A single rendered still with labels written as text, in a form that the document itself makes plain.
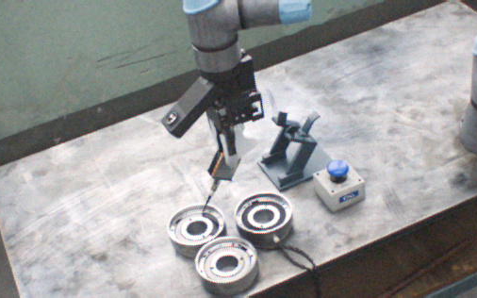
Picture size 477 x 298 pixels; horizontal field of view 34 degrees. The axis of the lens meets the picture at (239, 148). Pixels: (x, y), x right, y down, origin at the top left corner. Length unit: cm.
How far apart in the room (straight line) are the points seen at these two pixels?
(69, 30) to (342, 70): 137
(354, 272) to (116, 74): 163
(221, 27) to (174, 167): 48
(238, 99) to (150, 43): 177
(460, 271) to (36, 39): 179
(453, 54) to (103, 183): 83
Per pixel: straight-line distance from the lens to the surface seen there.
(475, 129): 156
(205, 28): 121
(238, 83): 131
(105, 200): 158
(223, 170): 140
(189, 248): 139
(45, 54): 296
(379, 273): 169
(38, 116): 307
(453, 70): 181
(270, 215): 145
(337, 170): 143
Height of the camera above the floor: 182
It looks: 39 degrees down
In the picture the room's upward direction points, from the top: 10 degrees counter-clockwise
